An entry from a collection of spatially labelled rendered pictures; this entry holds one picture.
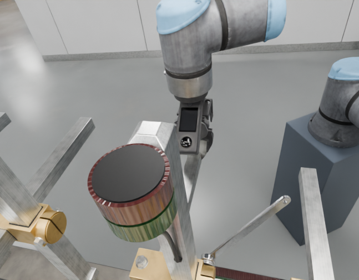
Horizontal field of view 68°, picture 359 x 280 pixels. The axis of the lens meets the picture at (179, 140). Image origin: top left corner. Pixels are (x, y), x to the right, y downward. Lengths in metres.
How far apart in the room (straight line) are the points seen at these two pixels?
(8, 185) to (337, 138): 0.98
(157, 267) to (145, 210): 0.31
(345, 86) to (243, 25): 0.56
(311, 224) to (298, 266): 0.92
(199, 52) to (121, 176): 0.32
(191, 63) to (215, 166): 1.33
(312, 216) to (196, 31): 0.38
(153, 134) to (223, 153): 1.62
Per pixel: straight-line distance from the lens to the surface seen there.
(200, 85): 0.50
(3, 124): 0.82
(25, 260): 0.81
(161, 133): 0.22
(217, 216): 1.54
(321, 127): 1.08
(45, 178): 0.56
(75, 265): 0.62
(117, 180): 0.19
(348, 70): 0.97
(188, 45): 0.46
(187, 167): 0.61
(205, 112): 0.58
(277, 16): 0.51
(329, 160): 1.04
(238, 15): 0.48
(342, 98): 0.98
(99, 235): 1.61
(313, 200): 0.58
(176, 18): 0.45
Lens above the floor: 1.31
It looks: 42 degrees down
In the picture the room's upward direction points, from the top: 9 degrees counter-clockwise
